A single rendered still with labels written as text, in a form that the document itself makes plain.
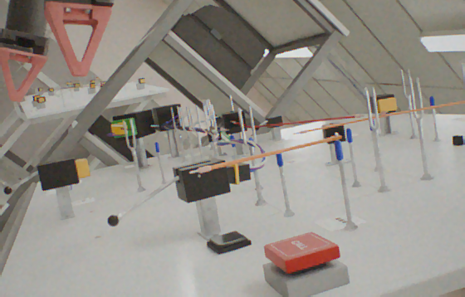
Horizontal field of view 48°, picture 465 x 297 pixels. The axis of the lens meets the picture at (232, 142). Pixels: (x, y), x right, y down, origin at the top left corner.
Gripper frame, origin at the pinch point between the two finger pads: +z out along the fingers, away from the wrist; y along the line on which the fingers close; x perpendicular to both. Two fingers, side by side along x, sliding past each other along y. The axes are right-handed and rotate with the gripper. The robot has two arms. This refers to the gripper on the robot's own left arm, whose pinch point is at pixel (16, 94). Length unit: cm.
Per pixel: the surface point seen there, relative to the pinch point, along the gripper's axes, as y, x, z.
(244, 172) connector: -28.6, -26.3, 3.4
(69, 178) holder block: 4.4, -10.3, 12.9
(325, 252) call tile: -51, -24, 6
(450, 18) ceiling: 213, -289, -96
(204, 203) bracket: -28.5, -21.8, 7.8
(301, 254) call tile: -51, -22, 6
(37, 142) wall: 725, -56, 103
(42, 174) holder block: 4.9, -6.0, 12.7
